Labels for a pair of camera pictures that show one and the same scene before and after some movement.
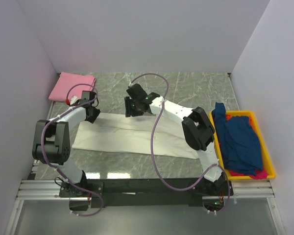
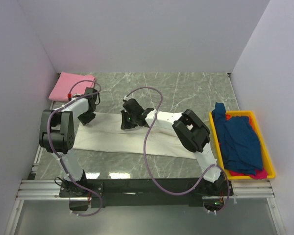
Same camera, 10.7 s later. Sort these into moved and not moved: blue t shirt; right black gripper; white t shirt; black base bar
Moved: right black gripper
Not moved: blue t shirt; black base bar; white t shirt
